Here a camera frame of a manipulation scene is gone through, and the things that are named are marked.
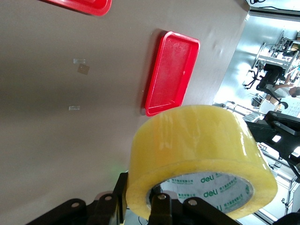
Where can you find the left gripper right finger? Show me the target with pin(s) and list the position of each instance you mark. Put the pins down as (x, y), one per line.
(161, 211)

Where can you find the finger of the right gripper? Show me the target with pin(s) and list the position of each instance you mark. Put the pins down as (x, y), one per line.
(264, 133)
(295, 168)

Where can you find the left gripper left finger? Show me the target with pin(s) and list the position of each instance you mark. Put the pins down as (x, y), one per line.
(122, 199)

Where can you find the yellow packing tape roll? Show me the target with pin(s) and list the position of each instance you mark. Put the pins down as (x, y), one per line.
(199, 145)

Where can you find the clear tape piece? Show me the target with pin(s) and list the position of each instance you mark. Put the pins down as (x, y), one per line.
(74, 107)
(79, 61)

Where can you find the red plastic tray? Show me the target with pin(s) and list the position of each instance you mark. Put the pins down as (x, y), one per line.
(172, 70)
(93, 7)

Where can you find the seated person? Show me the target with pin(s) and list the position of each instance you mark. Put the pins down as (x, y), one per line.
(287, 90)

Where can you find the black office chair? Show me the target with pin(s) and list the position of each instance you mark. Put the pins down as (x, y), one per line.
(267, 79)

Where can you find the brown square patch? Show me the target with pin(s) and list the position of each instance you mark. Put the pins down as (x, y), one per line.
(83, 69)

